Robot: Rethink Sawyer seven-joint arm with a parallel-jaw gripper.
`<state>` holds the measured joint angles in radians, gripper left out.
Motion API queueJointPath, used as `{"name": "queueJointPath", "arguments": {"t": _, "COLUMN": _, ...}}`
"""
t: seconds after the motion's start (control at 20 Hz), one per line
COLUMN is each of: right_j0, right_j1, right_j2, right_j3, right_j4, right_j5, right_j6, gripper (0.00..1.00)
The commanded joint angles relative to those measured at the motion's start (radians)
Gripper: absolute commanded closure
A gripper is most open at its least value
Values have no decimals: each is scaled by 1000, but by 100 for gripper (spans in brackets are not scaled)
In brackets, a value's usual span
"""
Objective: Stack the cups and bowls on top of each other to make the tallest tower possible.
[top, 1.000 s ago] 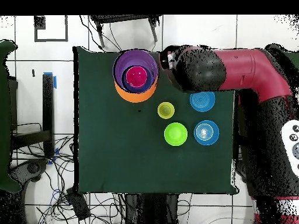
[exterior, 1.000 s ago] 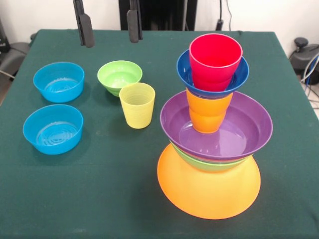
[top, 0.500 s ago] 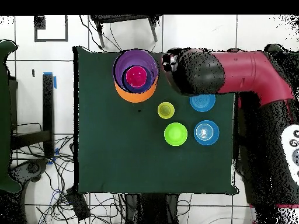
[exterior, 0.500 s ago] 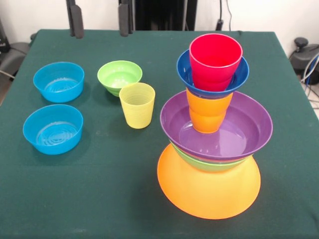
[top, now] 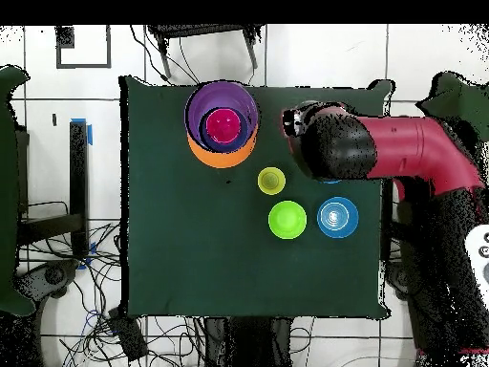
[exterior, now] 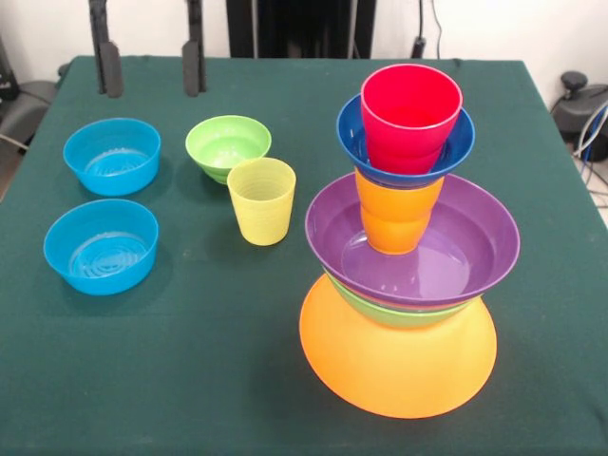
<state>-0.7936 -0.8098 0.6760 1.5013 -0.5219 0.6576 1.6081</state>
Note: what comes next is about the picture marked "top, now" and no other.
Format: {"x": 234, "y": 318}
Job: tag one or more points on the small green bowl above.
{"x": 287, "y": 219}

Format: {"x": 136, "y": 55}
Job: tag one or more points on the large orange bowl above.
{"x": 221, "y": 159}

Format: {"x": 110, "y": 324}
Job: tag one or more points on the dark blue bowl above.
{"x": 244, "y": 139}

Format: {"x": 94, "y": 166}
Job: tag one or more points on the red cup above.
{"x": 223, "y": 126}

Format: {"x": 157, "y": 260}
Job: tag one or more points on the purple bowl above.
{"x": 198, "y": 103}

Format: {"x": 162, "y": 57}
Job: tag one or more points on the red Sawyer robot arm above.
{"x": 412, "y": 149}

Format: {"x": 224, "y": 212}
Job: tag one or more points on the yellow cup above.
{"x": 271, "y": 181}

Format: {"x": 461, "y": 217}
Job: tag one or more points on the dark green tablecloth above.
{"x": 172, "y": 229}

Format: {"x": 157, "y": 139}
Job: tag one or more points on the light blue bowl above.
{"x": 330, "y": 181}
{"x": 337, "y": 217}

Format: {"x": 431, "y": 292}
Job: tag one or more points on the black metal stand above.
{"x": 78, "y": 183}

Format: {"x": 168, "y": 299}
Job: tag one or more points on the blue tape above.
{"x": 90, "y": 134}

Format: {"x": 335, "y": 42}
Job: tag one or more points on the black stool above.
{"x": 206, "y": 30}

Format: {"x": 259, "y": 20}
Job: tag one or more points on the black power adapter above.
{"x": 128, "y": 336}

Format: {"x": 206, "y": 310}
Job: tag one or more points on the green cloth side table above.
{"x": 7, "y": 191}
{"x": 462, "y": 103}

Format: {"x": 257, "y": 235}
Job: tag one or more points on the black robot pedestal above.
{"x": 248, "y": 344}

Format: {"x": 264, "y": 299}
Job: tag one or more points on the black square floor frame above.
{"x": 65, "y": 38}

